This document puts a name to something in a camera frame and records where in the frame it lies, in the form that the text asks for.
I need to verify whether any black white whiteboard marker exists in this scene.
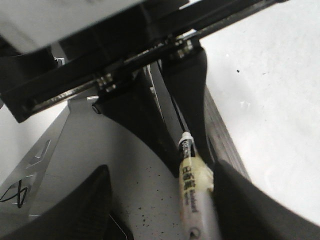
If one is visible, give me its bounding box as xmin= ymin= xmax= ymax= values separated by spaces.
xmin=178 ymin=131 xmax=222 ymax=240

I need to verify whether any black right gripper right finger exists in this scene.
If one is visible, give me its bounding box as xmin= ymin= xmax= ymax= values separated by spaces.
xmin=214 ymin=160 xmax=320 ymax=240

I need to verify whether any white whiteboard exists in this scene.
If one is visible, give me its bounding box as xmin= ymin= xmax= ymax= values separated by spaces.
xmin=0 ymin=0 xmax=320 ymax=240

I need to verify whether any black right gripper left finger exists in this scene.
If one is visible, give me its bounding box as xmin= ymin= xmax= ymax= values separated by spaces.
xmin=2 ymin=164 xmax=112 ymax=240

